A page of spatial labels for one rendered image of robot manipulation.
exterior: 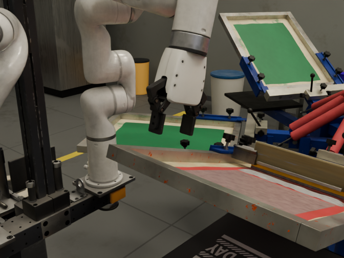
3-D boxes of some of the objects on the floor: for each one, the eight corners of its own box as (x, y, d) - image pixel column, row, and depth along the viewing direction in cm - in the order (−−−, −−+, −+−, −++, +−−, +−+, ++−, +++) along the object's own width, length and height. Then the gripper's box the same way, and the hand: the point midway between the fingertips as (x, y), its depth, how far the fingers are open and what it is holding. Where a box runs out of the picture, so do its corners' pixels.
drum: (154, 92, 684) (153, 59, 664) (140, 96, 658) (138, 62, 638) (139, 89, 705) (138, 57, 685) (125, 93, 679) (123, 60, 660)
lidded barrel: (249, 113, 572) (252, 72, 551) (230, 121, 538) (232, 78, 517) (221, 106, 603) (223, 67, 582) (201, 113, 569) (202, 72, 548)
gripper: (173, 37, 66) (154, 137, 68) (229, 55, 79) (211, 138, 81) (143, 34, 71) (125, 127, 73) (200, 51, 84) (184, 130, 86)
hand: (172, 129), depth 77 cm, fingers open, 8 cm apart
